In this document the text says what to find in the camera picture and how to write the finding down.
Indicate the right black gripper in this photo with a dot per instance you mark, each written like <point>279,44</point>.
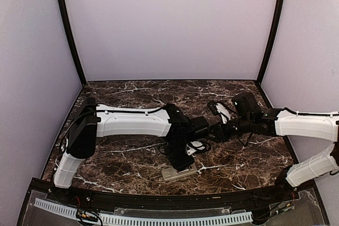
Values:
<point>221,134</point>

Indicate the right black frame post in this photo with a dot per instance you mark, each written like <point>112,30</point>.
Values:
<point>270,41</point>

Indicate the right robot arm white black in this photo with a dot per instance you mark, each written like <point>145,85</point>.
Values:
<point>276,122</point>

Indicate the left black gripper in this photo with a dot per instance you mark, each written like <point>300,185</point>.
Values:
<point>178,165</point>

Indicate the grey remote control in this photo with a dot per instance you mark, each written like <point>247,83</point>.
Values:
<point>171,174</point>

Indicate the white slotted cable duct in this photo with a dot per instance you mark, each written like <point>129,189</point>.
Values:
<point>143,217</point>

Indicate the left black frame post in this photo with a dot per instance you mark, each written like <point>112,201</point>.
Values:
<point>71,41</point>

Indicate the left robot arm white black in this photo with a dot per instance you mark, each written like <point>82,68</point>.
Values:
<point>183,136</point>

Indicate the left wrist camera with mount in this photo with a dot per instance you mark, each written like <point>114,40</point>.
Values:
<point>197,147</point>

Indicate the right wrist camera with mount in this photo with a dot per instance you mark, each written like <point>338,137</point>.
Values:
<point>218,109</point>

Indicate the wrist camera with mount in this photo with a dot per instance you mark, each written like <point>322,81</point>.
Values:
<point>197,147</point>
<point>218,109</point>

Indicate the black front rail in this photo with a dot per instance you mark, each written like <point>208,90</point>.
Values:
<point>259,198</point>

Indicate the black frame post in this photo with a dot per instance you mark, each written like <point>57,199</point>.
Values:
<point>270,41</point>
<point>71,41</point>

